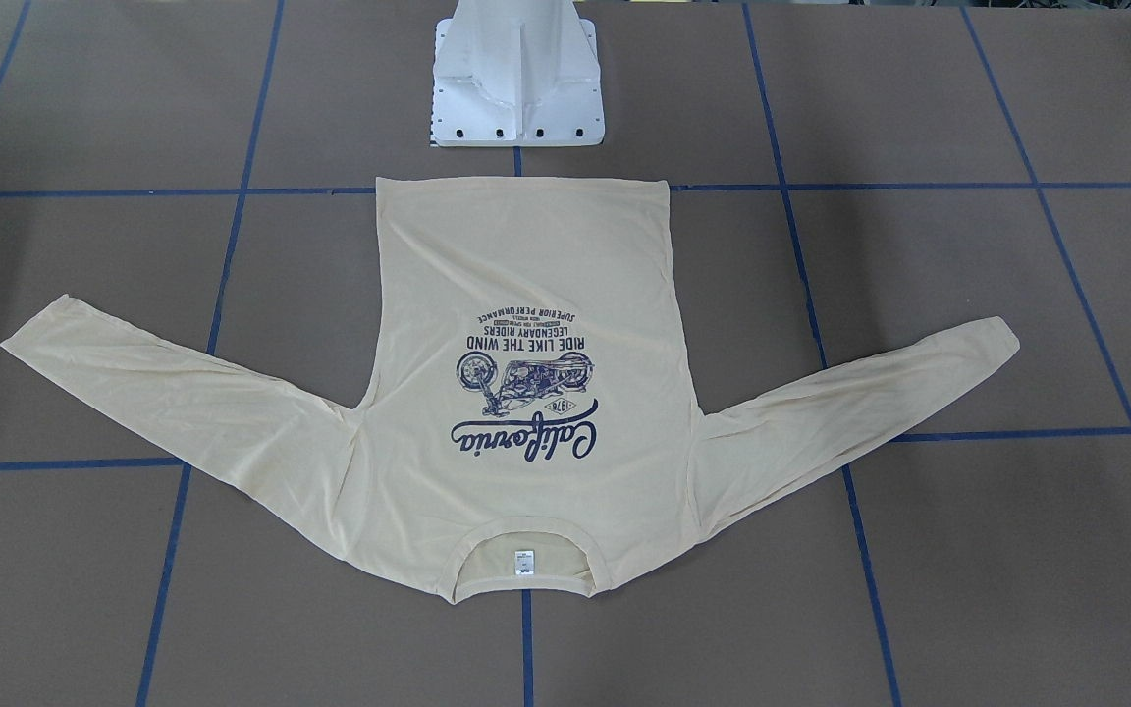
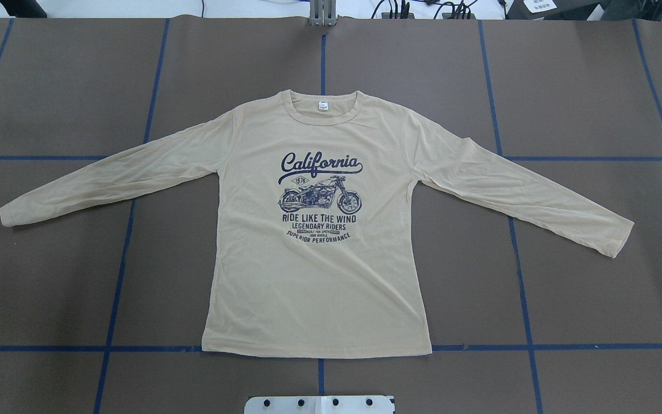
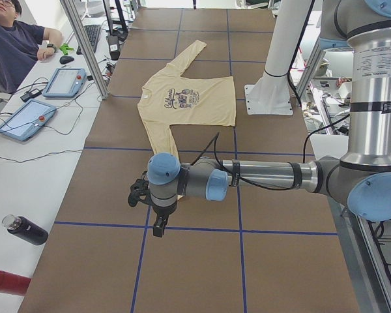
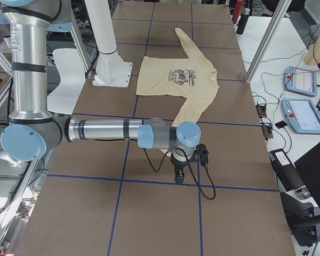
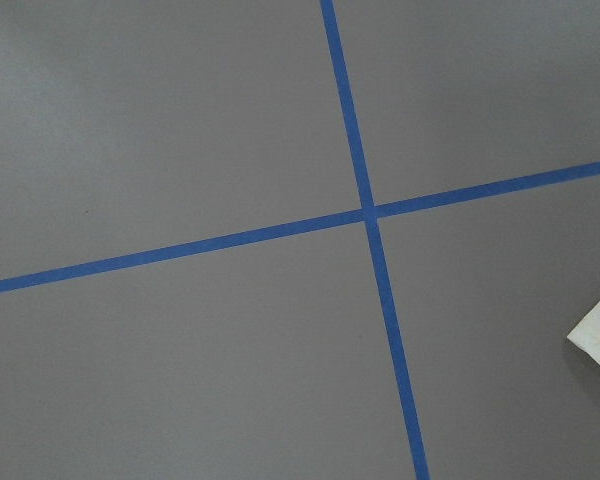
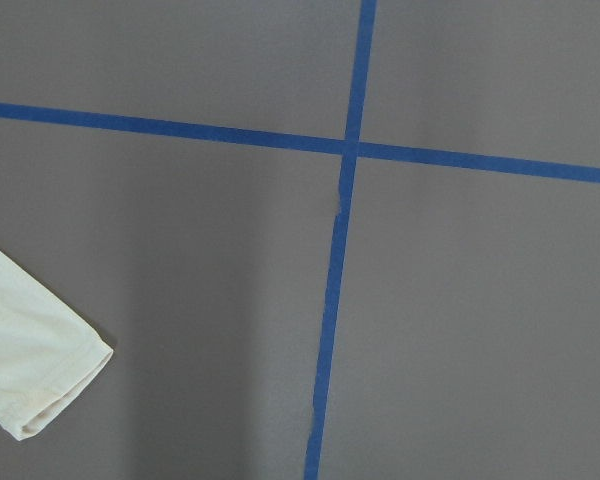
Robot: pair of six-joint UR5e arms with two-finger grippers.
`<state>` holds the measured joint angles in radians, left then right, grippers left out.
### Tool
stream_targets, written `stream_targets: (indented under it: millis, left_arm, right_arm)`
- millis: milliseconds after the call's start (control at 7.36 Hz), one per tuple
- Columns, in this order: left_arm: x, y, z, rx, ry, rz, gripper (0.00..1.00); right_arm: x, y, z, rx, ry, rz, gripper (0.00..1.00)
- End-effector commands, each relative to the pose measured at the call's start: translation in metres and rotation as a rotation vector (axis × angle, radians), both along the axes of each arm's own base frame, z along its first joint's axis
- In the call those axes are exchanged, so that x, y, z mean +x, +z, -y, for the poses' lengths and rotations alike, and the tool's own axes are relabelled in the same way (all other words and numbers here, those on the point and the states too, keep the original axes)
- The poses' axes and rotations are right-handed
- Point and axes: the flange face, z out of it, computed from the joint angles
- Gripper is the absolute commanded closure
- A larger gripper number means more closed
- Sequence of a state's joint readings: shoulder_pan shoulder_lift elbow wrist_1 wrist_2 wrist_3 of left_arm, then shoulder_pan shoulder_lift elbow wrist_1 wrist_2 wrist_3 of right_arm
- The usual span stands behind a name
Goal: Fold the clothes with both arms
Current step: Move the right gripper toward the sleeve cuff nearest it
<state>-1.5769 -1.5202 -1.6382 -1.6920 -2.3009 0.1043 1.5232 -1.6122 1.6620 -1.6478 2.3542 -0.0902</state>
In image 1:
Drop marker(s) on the cream long-sleeve printed shirt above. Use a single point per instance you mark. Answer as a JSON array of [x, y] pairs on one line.
[[531, 421]]

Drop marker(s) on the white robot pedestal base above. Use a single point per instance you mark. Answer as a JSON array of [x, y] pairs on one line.
[[516, 74]]

